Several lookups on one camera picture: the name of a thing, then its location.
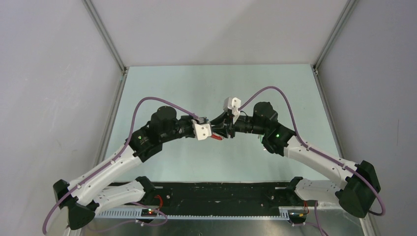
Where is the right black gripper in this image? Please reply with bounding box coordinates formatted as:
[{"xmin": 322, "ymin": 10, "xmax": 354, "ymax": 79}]
[{"xmin": 209, "ymin": 111, "xmax": 267, "ymax": 139}]

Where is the red keyring with rings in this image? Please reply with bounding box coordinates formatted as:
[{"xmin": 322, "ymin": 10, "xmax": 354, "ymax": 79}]
[{"xmin": 211, "ymin": 133, "xmax": 223, "ymax": 141}]

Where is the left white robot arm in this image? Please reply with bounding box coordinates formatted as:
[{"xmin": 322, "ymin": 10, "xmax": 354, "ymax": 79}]
[{"xmin": 53, "ymin": 106, "xmax": 211, "ymax": 230}]

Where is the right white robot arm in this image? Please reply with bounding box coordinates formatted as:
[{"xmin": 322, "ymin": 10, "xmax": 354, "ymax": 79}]
[{"xmin": 210, "ymin": 102, "xmax": 381, "ymax": 218}]

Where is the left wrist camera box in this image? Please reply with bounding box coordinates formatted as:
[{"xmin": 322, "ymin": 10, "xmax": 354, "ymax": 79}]
[{"xmin": 192, "ymin": 119, "xmax": 212, "ymax": 141}]

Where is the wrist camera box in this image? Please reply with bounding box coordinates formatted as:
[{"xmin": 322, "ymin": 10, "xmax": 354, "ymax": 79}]
[
  {"xmin": 223, "ymin": 97, "xmax": 241, "ymax": 113},
  {"xmin": 192, "ymin": 119, "xmax": 212, "ymax": 141}
]

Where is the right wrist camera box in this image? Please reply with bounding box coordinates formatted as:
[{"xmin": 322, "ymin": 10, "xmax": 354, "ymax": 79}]
[{"xmin": 223, "ymin": 97, "xmax": 241, "ymax": 113}]

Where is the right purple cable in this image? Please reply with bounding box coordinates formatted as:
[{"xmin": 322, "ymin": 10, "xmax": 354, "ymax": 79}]
[{"xmin": 238, "ymin": 86, "xmax": 387, "ymax": 236}]

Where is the purple cable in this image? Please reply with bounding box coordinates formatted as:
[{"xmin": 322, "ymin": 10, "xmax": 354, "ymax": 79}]
[
  {"xmin": 238, "ymin": 86, "xmax": 387, "ymax": 236},
  {"xmin": 42, "ymin": 96, "xmax": 206, "ymax": 236}
]

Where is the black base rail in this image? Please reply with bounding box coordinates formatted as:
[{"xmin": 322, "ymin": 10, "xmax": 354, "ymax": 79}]
[{"xmin": 138, "ymin": 182, "xmax": 305, "ymax": 217}]

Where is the white slotted cable duct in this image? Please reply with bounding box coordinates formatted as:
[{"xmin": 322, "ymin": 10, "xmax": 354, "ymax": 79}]
[{"xmin": 95, "ymin": 208, "xmax": 289, "ymax": 220}]

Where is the left aluminium frame post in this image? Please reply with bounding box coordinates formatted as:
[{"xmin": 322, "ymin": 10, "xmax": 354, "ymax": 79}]
[{"xmin": 81, "ymin": 0, "xmax": 128, "ymax": 74}]

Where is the aluminium frame post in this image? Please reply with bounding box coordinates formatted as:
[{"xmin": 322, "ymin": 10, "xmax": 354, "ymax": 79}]
[
  {"xmin": 312, "ymin": 0, "xmax": 359, "ymax": 74},
  {"xmin": 81, "ymin": 0, "xmax": 128, "ymax": 74}
]

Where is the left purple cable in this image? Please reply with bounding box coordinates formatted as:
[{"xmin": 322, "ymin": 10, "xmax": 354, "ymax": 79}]
[{"xmin": 42, "ymin": 96, "xmax": 206, "ymax": 236}]

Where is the right aluminium frame post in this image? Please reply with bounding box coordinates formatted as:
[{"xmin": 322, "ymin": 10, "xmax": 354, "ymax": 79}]
[{"xmin": 312, "ymin": 0, "xmax": 359, "ymax": 74}]

